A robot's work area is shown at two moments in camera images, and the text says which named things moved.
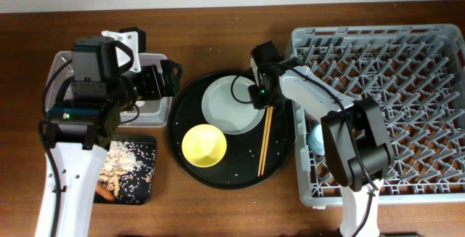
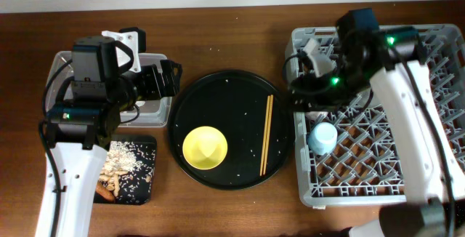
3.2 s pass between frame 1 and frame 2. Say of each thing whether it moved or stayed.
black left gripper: stayed
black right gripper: moved
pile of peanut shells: stayed
